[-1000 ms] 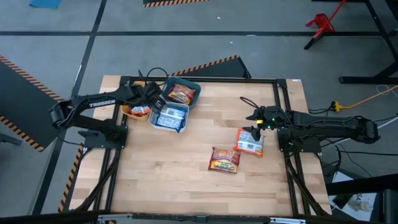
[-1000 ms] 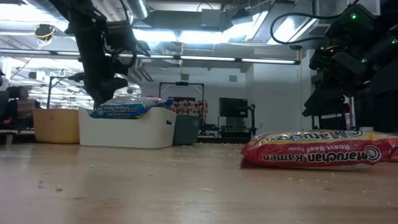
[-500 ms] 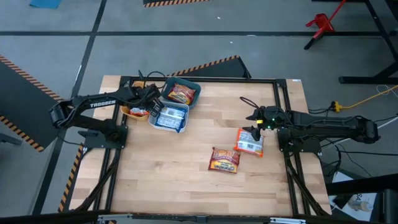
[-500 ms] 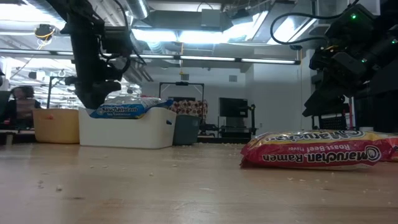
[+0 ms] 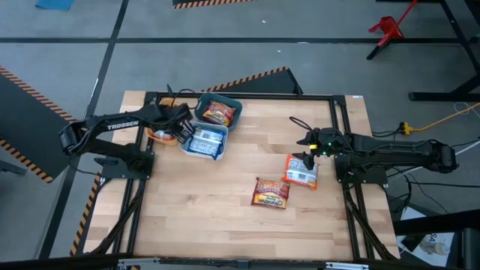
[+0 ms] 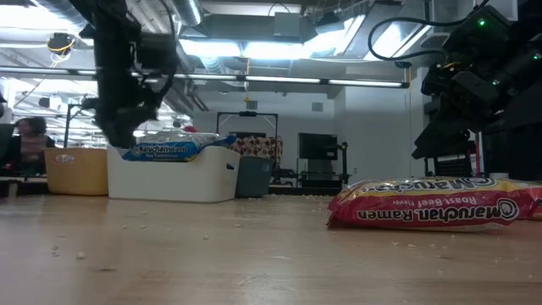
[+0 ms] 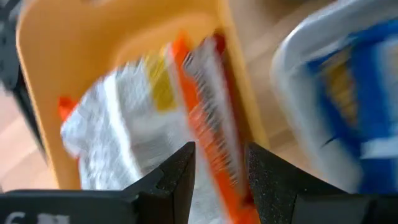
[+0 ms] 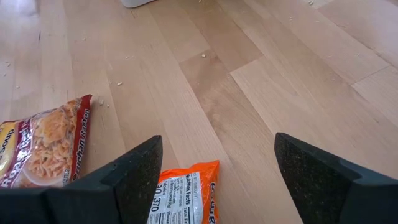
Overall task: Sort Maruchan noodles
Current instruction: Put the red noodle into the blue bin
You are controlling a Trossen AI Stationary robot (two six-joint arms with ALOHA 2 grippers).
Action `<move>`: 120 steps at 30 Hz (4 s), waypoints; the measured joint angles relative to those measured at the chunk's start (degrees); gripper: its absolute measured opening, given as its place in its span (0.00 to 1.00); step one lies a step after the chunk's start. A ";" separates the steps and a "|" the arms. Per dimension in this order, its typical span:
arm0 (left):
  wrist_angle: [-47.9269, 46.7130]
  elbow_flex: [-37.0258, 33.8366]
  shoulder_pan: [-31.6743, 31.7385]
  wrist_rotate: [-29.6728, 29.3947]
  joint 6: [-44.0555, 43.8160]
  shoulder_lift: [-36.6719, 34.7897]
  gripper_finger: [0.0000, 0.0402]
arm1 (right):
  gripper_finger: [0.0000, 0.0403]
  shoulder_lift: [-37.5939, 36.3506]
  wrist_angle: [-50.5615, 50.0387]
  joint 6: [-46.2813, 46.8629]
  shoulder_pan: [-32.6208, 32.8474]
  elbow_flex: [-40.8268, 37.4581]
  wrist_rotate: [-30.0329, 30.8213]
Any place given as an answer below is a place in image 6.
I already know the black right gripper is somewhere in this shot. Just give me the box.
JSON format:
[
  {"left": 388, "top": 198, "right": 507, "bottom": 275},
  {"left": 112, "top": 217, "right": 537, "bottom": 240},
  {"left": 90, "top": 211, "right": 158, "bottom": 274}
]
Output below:
[{"left": 411, "top": 63, "right": 509, "bottom": 160}]

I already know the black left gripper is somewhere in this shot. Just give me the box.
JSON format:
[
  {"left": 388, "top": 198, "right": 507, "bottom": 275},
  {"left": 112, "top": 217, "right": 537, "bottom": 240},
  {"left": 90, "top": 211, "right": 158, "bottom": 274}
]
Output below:
[{"left": 93, "top": 33, "right": 179, "bottom": 147}]

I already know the blue ramen pack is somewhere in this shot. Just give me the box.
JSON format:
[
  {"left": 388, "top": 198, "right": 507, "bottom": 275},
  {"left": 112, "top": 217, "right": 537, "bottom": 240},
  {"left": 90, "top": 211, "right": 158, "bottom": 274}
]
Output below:
[{"left": 121, "top": 130, "right": 237, "bottom": 163}]

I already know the red roast beef ramen pack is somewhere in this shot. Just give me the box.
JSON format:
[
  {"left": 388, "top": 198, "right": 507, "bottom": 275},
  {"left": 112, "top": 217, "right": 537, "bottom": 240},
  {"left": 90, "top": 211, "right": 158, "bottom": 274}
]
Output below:
[{"left": 326, "top": 176, "right": 542, "bottom": 233}]

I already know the yellow plastic bin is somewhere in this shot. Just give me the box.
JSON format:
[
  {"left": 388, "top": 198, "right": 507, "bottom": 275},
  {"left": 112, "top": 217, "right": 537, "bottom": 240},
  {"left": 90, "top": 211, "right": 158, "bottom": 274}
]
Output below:
[{"left": 43, "top": 147, "right": 109, "bottom": 197}]

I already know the white plastic bin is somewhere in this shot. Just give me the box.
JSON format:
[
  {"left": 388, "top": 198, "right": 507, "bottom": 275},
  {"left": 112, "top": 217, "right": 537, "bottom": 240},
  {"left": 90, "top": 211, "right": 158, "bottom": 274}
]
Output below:
[{"left": 105, "top": 144, "right": 241, "bottom": 203}]

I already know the person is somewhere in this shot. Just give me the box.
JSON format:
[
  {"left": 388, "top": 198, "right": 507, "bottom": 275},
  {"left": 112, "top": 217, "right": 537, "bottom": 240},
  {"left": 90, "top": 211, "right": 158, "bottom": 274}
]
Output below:
[{"left": 0, "top": 116, "right": 57, "bottom": 177}]

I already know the red white patterned bag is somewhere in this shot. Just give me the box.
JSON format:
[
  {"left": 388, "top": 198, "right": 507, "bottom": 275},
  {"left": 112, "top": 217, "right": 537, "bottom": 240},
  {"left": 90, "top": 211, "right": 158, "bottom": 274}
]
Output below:
[{"left": 230, "top": 135, "right": 284, "bottom": 160}]

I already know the black monitor on stand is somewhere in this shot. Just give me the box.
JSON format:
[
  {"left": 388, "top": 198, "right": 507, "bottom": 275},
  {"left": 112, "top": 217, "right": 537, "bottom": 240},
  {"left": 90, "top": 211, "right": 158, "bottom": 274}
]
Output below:
[{"left": 297, "top": 132, "right": 352, "bottom": 190}]

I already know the grey-blue plastic bin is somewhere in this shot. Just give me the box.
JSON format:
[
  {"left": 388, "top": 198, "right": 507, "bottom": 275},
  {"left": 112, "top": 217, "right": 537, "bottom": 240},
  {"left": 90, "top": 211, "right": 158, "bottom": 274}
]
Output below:
[{"left": 235, "top": 155, "right": 274, "bottom": 199}]

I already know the ceiling light strip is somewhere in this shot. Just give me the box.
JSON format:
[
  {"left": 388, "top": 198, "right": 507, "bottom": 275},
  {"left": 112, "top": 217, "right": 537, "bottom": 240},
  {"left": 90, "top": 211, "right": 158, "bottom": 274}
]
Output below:
[{"left": 0, "top": 65, "right": 411, "bottom": 90}]

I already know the black wire basket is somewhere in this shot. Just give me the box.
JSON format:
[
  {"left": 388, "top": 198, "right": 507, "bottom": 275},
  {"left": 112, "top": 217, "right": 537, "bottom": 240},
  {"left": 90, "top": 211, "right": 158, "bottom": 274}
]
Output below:
[{"left": 424, "top": 154, "right": 476, "bottom": 178}]

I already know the black metal stand frame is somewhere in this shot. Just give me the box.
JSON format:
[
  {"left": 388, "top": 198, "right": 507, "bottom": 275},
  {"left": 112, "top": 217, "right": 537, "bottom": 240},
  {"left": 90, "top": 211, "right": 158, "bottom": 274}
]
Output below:
[
  {"left": 215, "top": 111, "right": 279, "bottom": 158},
  {"left": 63, "top": 103, "right": 98, "bottom": 149}
]

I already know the yellow ceiling cable reel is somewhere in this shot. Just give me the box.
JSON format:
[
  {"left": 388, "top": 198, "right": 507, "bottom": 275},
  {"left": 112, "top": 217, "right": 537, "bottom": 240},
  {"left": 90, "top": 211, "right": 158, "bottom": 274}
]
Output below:
[{"left": 46, "top": 32, "right": 77, "bottom": 56}]

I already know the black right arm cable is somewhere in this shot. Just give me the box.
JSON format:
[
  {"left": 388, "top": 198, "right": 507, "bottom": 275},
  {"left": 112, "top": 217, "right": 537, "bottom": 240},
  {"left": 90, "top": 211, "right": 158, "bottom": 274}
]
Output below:
[{"left": 367, "top": 0, "right": 484, "bottom": 63}]

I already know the silver ventilation duct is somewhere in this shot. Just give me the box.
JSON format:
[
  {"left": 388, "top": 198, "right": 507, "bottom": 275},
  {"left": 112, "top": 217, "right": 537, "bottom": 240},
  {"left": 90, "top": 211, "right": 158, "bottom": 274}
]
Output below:
[{"left": 33, "top": 0, "right": 204, "bottom": 73}]

